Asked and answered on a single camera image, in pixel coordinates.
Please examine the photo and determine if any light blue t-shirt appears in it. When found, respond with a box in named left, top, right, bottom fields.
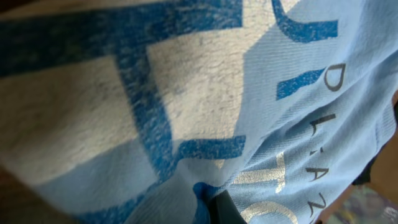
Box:
left=1, top=0, right=397, bottom=223

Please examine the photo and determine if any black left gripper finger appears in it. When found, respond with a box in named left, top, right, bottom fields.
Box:
left=208, top=190, right=247, bottom=224

